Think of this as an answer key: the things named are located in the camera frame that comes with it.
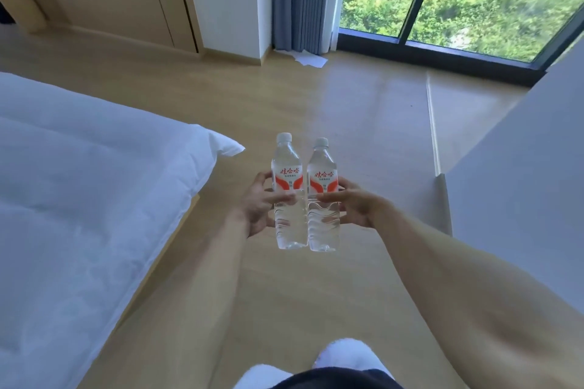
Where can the person's left forearm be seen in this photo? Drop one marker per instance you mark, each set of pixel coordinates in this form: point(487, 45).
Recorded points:
point(182, 311)

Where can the light denim shorts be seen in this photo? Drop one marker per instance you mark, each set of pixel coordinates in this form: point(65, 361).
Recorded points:
point(346, 352)

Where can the person's right hand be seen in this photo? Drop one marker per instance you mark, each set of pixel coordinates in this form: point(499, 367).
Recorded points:
point(365, 208)

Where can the person's left hand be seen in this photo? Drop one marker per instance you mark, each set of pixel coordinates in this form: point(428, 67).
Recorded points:
point(255, 211)

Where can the person's right forearm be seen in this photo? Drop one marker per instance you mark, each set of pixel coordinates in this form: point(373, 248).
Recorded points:
point(470, 293)

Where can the black t-shirt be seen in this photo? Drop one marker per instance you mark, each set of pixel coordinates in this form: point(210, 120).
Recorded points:
point(337, 379)

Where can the white bed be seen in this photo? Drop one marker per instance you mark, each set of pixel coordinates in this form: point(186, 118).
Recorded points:
point(82, 183)

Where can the white paper sheet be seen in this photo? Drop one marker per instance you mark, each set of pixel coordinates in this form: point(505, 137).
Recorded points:
point(310, 59)

